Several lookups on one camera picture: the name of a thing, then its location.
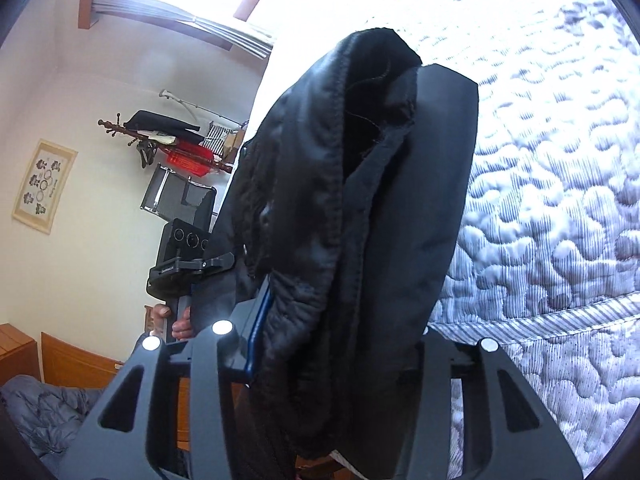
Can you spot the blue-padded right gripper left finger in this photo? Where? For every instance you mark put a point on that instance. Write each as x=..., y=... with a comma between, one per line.
x=131, y=433

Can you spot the red plastic basket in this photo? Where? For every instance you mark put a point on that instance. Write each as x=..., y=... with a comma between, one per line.
x=194, y=159

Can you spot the cardboard box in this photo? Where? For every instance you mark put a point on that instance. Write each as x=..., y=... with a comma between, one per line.
x=232, y=144

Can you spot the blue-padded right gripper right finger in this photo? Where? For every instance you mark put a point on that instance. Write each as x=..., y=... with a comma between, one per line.
x=508, y=433

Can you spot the black cargo pants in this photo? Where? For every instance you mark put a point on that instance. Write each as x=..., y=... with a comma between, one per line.
x=349, y=199

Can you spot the dark wooden headboard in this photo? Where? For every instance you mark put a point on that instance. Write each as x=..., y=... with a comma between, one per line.
x=52, y=361

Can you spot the wooden coat rack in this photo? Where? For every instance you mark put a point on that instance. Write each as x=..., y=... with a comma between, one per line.
x=150, y=131

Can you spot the left hand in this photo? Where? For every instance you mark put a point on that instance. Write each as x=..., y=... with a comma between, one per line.
x=180, y=329

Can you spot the framed wall picture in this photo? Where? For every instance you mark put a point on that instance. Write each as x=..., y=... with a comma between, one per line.
x=42, y=186

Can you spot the grey quilted bedspread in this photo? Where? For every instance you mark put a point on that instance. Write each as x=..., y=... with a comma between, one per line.
x=547, y=258

